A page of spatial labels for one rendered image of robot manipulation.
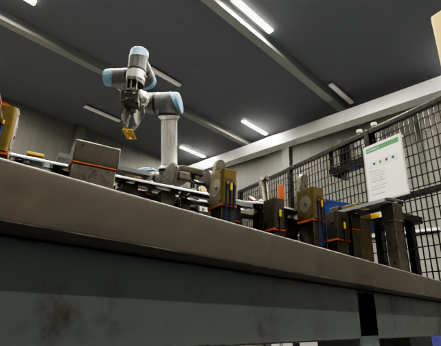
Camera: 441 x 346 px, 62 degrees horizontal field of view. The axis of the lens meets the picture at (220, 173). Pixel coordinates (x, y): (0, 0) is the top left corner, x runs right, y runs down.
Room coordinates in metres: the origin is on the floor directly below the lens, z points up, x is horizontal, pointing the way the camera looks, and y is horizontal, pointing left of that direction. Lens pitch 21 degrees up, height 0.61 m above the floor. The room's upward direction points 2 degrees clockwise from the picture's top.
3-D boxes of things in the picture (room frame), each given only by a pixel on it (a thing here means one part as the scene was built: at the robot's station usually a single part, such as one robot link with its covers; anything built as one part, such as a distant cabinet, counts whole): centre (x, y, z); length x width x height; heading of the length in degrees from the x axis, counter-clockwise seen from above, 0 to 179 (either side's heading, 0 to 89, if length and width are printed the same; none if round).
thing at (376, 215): (1.88, -0.56, 1.02); 0.90 x 0.22 x 0.03; 29
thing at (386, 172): (1.67, -0.81, 1.30); 0.23 x 0.02 x 0.31; 29
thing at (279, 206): (1.23, -0.20, 0.84); 0.10 x 0.05 x 0.29; 29
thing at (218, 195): (1.13, -0.02, 0.87); 0.12 x 0.07 x 0.35; 29
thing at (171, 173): (1.49, 0.14, 0.95); 0.18 x 0.13 x 0.49; 119
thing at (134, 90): (1.24, 0.35, 1.40); 0.09 x 0.08 x 0.12; 179
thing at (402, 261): (1.23, -0.60, 0.84); 0.05 x 0.05 x 0.29; 29
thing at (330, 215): (1.35, -0.44, 0.84); 0.12 x 0.07 x 0.28; 29
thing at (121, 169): (1.44, 0.49, 1.16); 0.37 x 0.14 x 0.02; 119
